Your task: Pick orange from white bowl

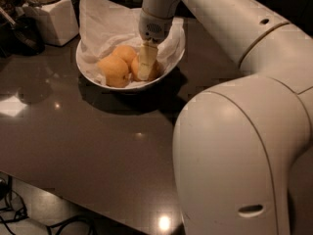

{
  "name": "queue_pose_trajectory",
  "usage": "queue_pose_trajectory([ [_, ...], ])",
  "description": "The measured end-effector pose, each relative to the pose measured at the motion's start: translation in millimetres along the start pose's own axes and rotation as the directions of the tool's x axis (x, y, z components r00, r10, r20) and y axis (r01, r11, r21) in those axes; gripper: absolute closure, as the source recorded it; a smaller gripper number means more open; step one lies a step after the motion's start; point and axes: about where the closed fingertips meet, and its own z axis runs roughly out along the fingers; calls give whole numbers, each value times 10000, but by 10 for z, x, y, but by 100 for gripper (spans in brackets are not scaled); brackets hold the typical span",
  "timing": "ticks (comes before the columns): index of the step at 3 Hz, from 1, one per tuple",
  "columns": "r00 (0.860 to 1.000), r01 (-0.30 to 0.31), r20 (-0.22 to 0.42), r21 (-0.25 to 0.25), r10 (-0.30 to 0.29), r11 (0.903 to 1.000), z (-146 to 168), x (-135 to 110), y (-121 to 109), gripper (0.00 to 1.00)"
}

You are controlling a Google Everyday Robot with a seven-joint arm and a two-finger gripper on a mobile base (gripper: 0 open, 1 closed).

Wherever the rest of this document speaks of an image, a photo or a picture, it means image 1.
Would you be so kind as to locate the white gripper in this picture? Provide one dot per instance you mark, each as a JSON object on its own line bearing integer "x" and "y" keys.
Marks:
{"x": 154, "y": 28}

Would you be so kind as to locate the orange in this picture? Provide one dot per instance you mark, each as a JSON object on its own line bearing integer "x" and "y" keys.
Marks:
{"x": 155, "y": 73}
{"x": 115, "y": 71}
{"x": 126, "y": 53}

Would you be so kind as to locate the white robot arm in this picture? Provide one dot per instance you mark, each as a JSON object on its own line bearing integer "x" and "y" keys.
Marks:
{"x": 234, "y": 144}

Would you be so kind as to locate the white ceramic bowl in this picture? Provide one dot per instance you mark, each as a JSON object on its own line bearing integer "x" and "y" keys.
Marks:
{"x": 171, "y": 57}

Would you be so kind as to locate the white paper napkin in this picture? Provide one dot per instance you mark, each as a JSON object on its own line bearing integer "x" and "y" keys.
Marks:
{"x": 104, "y": 26}

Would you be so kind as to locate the white ceramic jar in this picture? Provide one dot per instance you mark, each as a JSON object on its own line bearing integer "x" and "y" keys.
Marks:
{"x": 55, "y": 20}

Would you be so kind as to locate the black pan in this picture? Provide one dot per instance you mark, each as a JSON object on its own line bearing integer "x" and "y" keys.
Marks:
{"x": 19, "y": 36}

